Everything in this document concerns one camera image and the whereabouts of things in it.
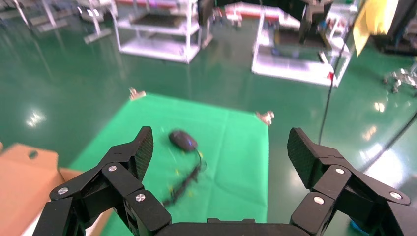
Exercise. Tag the silver legged machine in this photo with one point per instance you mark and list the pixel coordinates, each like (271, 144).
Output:
(402, 79)

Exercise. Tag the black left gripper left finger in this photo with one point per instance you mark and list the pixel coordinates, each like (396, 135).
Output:
(97, 192)

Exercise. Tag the white shelving rack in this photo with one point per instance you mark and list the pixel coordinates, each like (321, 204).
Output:
(156, 49)

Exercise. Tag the white stand frame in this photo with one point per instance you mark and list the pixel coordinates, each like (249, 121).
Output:
(97, 35)

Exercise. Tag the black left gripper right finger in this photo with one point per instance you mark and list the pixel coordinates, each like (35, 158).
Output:
(345, 195)

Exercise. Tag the black boxy device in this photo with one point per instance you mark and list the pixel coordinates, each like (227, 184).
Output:
(312, 19)

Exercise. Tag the yellow sheet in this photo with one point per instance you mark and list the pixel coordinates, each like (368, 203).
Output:
(374, 22)

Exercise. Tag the white workstation frame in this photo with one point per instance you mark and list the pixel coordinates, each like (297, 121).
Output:
(286, 70)

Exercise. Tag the green table cloth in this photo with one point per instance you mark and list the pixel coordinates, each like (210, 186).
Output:
(234, 163)

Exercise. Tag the metal spring clip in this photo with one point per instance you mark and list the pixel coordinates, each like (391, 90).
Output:
(137, 94)
(265, 117)

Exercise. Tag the brown cardboard box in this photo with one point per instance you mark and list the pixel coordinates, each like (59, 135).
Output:
(22, 182)

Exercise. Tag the grey stand frame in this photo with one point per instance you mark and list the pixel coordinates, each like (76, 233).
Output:
(49, 22)

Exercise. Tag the black equipment cabinet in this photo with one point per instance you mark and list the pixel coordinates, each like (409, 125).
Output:
(400, 39)

